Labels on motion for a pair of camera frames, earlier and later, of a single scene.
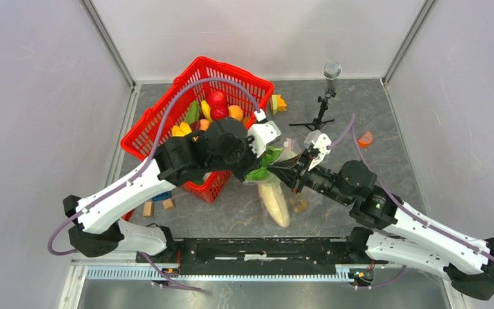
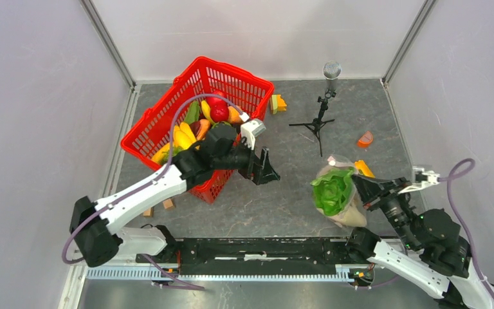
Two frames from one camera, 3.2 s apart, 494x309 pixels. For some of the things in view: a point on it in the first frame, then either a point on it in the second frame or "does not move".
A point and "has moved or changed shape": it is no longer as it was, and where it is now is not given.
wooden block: [148, 209] does not move
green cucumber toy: [192, 114] does not move
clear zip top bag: [282, 205] has moved or changed shape
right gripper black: [295, 176] -> [376, 191]
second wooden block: [168, 205] does not move
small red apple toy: [219, 109] does not move
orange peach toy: [235, 112] does not move
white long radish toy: [275, 201] -> [350, 216]
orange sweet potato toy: [204, 124] does not move
